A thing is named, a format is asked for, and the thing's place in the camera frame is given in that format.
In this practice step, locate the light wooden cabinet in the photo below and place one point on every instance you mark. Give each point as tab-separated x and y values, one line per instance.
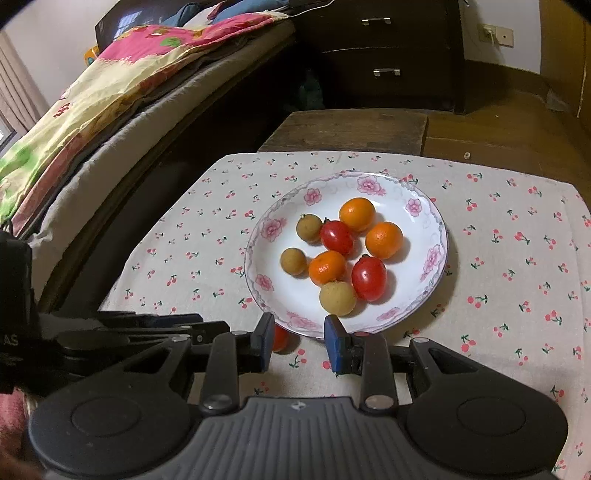
563	55

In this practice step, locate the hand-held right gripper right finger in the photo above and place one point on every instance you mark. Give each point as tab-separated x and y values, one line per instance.
333	344

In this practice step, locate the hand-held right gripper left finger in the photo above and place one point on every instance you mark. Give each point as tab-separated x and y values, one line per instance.
264	341

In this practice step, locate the dark green bag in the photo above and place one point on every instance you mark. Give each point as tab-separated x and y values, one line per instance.
310	90

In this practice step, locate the white floral rim plate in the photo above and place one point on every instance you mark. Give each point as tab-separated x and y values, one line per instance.
406	277

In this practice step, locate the dark wooden dresser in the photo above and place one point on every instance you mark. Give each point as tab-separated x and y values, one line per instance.
415	46

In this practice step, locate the brown wooden bench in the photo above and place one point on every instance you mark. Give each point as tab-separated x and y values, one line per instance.
351	129

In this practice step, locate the person's left forearm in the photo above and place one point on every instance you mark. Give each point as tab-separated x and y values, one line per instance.
16	415

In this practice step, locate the beige curtain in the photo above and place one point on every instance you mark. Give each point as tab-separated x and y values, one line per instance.
18	92

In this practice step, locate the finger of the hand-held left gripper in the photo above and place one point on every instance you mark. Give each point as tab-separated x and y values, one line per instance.
152	319
203	330

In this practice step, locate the yellow toy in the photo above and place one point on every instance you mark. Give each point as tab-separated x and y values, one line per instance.
91	55

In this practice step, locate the dark wooden bed frame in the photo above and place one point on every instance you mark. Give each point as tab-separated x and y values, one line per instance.
152	184

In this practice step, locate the bed with colourful blanket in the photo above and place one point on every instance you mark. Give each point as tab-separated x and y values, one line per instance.
115	147

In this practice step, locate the colourful floral quilt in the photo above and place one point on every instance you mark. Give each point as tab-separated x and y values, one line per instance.
115	87

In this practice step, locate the small orange tangerine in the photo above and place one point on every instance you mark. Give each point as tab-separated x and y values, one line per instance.
384	240
357	214
327	267

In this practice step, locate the red cherry tomato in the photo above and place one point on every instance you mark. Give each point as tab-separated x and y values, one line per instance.
368	278
337	237
280	338

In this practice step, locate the blue pillow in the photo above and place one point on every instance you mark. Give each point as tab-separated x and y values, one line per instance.
194	11

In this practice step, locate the small tan longan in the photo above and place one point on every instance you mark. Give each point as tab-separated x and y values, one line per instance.
309	228
293	261

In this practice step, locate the dark headboard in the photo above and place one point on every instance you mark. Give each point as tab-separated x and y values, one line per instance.
129	18

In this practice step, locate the large tan longan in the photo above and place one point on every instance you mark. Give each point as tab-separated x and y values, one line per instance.
337	298

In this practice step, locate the white wall outlet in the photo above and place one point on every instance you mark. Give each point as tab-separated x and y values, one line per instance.
496	34

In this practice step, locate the cherry print tablecloth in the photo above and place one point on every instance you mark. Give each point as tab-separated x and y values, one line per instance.
508	277

